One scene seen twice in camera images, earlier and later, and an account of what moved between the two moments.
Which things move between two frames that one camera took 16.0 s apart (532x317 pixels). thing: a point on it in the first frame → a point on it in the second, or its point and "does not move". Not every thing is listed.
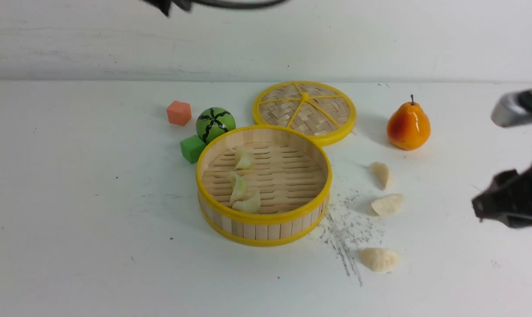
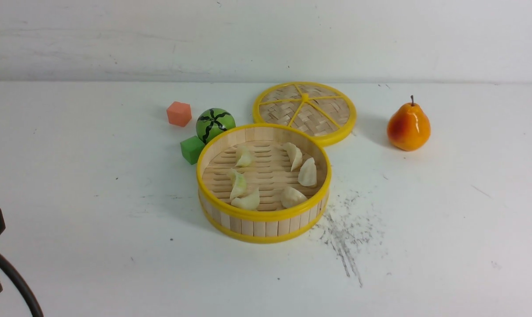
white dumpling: x=387 y=205 → x=308 y=174
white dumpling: x=382 y=171 → x=295 y=154
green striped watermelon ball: x=213 y=121 does not move
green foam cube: x=191 y=148 does not move
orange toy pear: x=408 y=127 does not move
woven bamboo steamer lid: x=321 y=111 does not move
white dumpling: x=379 y=259 → x=290 y=197
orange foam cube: x=179 y=113 does not move
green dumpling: x=240 y=188 does not move
